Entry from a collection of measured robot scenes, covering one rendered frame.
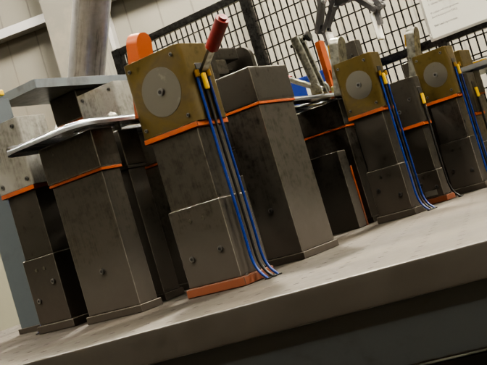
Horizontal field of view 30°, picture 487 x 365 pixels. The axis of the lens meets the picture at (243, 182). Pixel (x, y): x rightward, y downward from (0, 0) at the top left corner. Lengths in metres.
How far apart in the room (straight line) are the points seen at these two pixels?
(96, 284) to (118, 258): 0.07
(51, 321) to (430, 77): 1.10
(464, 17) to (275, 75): 1.36
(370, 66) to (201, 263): 0.71
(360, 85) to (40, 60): 4.58
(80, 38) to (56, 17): 3.52
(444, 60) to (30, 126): 1.04
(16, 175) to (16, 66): 4.85
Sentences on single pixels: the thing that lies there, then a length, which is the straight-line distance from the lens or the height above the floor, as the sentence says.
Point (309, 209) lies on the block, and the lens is 1.54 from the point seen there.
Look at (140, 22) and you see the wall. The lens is 6.04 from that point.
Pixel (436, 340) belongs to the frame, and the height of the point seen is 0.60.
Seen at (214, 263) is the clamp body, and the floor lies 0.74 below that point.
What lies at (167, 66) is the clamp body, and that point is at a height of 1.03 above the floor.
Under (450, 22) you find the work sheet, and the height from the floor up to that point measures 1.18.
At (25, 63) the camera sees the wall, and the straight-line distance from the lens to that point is 6.37.
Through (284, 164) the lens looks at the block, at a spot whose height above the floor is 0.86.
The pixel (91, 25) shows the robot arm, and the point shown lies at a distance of 2.43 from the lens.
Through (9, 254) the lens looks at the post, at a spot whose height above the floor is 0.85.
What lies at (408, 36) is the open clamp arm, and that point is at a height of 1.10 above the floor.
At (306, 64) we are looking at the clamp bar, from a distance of 2.43.
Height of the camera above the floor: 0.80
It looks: 2 degrees up
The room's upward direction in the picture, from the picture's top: 16 degrees counter-clockwise
